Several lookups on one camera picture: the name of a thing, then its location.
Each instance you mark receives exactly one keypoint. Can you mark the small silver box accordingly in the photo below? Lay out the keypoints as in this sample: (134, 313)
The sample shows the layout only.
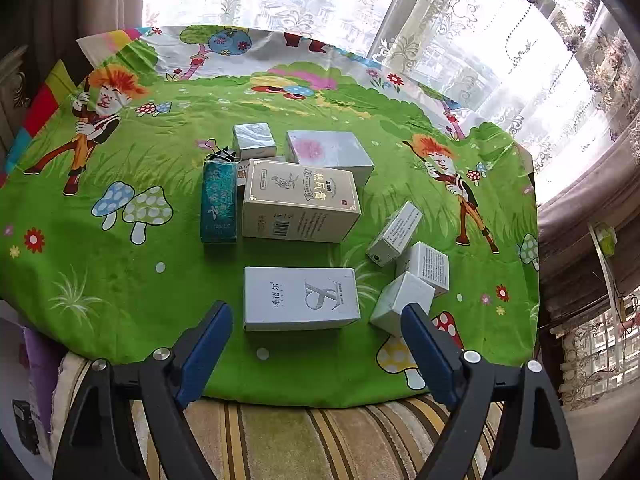
(253, 141)

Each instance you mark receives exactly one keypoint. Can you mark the striped beige rug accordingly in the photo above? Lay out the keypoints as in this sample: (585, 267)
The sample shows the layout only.
(380, 441)

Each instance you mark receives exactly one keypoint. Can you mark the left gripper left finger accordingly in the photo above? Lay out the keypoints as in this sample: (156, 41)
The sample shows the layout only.
(98, 440)

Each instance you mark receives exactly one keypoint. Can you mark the white box grey logo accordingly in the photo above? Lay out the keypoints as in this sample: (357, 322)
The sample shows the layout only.
(278, 299)

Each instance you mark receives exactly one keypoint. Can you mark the purple cardboard storage box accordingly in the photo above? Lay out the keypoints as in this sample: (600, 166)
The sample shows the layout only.
(29, 363)

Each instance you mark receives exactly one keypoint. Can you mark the small plain white box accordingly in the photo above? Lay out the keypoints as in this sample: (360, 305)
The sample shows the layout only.
(406, 289)

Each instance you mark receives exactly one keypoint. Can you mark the cartoon print green tablecloth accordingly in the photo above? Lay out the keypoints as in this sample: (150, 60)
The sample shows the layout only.
(161, 169)

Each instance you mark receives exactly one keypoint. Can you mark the mauve drape curtain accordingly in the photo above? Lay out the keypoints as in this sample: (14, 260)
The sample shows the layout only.
(608, 193)

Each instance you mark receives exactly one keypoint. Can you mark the silver box with pink spot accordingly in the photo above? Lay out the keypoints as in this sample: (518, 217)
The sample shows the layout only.
(330, 149)

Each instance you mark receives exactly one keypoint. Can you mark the teal tissue pack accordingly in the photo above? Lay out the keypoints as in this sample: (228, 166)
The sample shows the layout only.
(219, 202)

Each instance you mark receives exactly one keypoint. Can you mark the white lace curtain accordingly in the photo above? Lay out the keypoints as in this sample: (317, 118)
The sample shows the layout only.
(559, 75)

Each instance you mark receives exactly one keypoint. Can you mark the black binder clip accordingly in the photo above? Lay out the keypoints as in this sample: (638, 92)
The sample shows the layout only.
(218, 154)

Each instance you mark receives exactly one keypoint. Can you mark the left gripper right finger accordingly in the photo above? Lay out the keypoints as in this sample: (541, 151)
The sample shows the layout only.
(533, 441)

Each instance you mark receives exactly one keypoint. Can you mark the beige box with drawing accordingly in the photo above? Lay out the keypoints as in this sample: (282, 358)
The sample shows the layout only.
(285, 201)

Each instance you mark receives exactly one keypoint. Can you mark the black box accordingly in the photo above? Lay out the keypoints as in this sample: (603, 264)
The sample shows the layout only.
(26, 426)

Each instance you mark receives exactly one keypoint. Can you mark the small white text box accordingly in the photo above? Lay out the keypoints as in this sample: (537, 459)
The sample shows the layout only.
(426, 263)

